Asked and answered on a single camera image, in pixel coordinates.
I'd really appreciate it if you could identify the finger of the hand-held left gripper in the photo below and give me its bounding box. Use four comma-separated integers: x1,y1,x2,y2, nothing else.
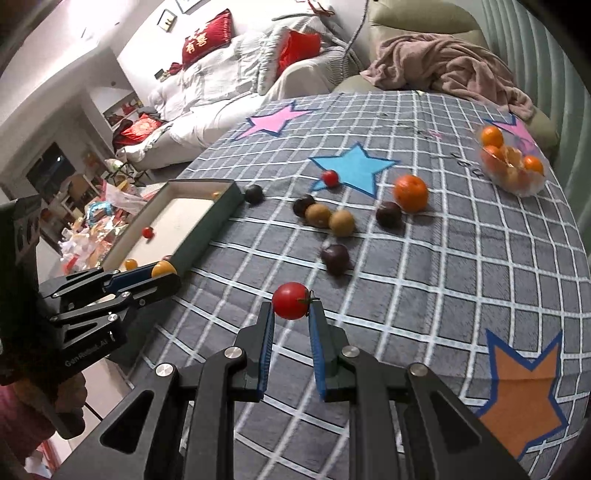
39,261,163,301
48,274,182,329

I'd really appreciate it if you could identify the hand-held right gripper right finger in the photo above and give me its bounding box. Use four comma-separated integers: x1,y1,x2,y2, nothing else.
307,302,532,480

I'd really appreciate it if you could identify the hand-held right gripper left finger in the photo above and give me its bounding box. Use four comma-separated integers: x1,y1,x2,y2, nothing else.
55,302,277,480

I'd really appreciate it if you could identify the dark green cardboard box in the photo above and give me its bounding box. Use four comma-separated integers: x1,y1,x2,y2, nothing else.
99,179,243,365

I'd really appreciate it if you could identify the person's left forearm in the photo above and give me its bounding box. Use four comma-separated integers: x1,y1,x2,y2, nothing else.
0,383,58,467

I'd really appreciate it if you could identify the person's left hand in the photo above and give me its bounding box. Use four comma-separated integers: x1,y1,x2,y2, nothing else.
53,371,89,412

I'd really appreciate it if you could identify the pile of household clutter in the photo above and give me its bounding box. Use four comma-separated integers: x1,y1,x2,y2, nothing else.
41,157,158,278

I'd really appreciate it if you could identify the dark purple plum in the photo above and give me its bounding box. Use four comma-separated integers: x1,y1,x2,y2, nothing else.
320,244,350,276
293,194,317,219
375,202,402,229

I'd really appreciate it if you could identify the grey checkered star tablecloth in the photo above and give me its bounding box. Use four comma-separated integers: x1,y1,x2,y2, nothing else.
99,90,589,480

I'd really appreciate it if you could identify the brown longan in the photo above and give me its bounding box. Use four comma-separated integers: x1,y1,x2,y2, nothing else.
305,203,333,228
329,210,356,238

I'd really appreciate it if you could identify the red embroidered pillow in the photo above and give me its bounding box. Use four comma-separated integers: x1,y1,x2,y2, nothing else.
113,114,162,149

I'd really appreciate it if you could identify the beige sofa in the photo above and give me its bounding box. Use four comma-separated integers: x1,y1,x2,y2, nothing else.
124,60,361,171

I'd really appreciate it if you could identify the large orange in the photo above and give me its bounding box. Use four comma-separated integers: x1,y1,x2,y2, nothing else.
393,174,429,213

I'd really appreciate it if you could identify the white quilt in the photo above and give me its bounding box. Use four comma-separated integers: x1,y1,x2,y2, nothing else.
148,34,287,148

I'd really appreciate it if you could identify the red pillow with gold characters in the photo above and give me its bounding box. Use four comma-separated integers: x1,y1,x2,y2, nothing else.
181,9,233,70

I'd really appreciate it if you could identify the clear glass bowl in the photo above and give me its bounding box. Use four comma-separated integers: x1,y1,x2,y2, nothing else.
475,122,551,198

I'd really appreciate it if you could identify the plain red pillow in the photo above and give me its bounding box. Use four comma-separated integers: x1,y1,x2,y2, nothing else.
277,30,322,72

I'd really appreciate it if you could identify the pink blanket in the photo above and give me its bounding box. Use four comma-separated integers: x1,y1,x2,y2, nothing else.
360,36,536,121

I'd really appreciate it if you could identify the grey striped blanket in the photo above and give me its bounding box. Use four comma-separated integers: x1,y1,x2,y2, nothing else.
256,4,365,95

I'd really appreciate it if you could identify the grey green armchair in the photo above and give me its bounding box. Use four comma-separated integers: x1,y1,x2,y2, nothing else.
332,0,559,153

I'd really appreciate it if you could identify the grey cable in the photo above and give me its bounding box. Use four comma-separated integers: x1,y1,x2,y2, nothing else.
339,0,370,77

